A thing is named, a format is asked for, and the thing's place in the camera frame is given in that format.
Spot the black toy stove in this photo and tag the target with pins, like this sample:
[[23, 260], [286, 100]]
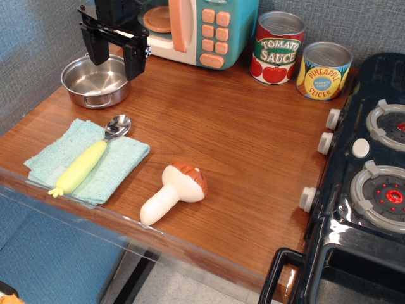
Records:
[[354, 250]]

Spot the tomato sauce can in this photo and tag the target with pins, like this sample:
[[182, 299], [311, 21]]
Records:
[[278, 39]]

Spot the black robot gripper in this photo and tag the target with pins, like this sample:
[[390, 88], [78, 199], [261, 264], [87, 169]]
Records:
[[115, 22]]

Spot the small steel pot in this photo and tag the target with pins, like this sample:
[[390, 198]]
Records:
[[96, 87]]

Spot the spoon with yellow handle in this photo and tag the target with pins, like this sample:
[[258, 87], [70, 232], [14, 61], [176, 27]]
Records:
[[78, 171]]

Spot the teal toy microwave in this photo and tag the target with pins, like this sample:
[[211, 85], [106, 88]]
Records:
[[209, 34]]

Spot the clear acrylic table guard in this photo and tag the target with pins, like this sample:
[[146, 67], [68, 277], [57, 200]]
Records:
[[49, 255]]

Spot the light blue folded cloth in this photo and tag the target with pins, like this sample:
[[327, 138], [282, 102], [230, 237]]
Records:
[[120, 158]]

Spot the pineapple slices can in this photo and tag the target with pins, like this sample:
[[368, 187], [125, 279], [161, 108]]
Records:
[[323, 71]]

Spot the plush white brown mushroom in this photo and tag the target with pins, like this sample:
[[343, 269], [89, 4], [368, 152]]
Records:
[[181, 182]]

